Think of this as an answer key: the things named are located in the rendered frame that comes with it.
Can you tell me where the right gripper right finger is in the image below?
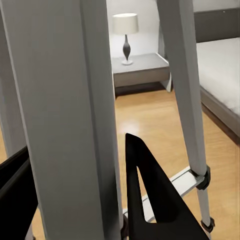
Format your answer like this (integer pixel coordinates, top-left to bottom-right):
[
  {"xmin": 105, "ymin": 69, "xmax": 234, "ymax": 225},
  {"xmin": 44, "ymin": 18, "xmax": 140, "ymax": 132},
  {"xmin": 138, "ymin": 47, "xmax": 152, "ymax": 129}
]
[{"xmin": 125, "ymin": 133, "xmax": 210, "ymax": 240}]

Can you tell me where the camera tripod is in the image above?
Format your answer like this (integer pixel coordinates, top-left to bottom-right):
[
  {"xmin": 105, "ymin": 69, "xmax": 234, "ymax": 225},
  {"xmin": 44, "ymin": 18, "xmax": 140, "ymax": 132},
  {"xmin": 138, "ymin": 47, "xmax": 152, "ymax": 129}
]
[{"xmin": 0, "ymin": 0, "xmax": 215, "ymax": 240}]

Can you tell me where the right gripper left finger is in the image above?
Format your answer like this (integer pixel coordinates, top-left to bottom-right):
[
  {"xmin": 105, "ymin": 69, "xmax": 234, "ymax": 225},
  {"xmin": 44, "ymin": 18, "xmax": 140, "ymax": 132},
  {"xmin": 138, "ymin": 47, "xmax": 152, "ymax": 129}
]
[{"xmin": 0, "ymin": 146, "xmax": 39, "ymax": 240}]

